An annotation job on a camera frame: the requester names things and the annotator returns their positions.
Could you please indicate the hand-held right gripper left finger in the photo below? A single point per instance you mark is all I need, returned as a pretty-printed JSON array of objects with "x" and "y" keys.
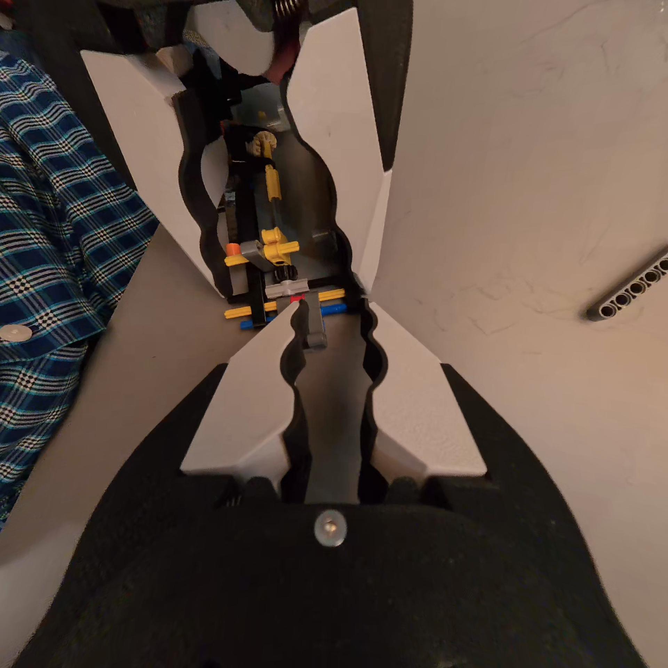
[{"x": 235, "y": 417}]

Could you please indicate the blue plaid shirt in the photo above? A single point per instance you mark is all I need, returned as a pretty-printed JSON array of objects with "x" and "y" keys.
[{"x": 62, "y": 235}]

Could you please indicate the person's left hand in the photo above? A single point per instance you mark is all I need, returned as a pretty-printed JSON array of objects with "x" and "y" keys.
[{"x": 284, "y": 65}]

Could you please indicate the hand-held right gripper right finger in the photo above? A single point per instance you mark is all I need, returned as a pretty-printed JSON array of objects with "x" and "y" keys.
[{"x": 428, "y": 417}]

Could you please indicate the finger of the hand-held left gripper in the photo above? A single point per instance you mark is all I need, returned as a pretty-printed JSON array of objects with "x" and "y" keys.
[
  {"x": 135, "y": 115},
  {"x": 339, "y": 94}
]

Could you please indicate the grey lego beam with holes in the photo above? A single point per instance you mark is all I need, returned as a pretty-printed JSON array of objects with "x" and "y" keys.
[{"x": 626, "y": 289}]

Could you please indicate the multicoloured lego chassis assembly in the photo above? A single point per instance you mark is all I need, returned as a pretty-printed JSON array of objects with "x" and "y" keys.
[{"x": 271, "y": 245}]

